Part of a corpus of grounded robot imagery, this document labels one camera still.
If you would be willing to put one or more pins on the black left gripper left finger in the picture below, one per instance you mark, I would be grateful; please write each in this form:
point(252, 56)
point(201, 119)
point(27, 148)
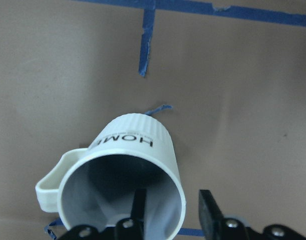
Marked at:
point(132, 227)

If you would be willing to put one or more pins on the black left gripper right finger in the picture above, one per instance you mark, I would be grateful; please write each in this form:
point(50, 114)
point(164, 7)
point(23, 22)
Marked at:
point(214, 224)

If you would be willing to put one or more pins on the white ribbed HOME mug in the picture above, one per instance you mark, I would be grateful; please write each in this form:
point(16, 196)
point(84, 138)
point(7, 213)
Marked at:
point(96, 185)

